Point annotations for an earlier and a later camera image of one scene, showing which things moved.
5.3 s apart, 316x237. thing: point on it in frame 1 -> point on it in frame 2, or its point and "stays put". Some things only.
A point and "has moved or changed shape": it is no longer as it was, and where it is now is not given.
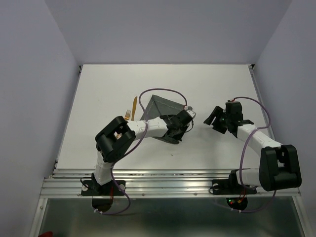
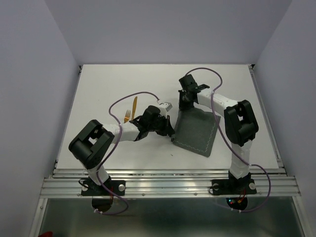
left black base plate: (92, 187) stays put
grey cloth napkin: (158, 107) has moved or changed shape
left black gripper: (177, 138) -> (167, 130)
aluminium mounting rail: (150, 183) stays put
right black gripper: (217, 112) -> (182, 105)
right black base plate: (231, 186) stays put
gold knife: (134, 108) stays put
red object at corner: (47, 234) stays put
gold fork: (127, 114) stays put
